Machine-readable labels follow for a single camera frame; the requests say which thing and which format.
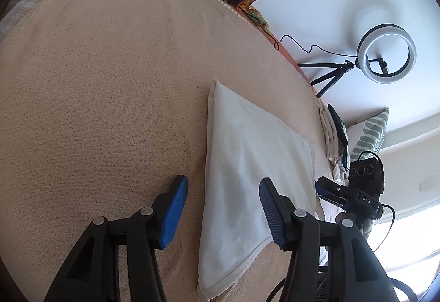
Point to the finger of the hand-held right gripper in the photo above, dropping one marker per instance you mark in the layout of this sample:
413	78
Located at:
325	194
330	183

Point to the black mini tripod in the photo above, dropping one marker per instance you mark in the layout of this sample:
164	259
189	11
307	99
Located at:
348	66

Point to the beige blanket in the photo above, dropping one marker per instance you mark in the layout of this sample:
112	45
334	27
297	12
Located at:
103	99

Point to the green leaf print pillow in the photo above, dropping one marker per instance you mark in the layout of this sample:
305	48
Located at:
369	137

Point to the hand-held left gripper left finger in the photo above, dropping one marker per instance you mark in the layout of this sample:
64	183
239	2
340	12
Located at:
175	209

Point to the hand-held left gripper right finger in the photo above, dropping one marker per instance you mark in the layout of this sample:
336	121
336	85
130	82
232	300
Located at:
271	212

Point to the white crumpled clothes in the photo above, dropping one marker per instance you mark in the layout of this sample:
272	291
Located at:
330	145

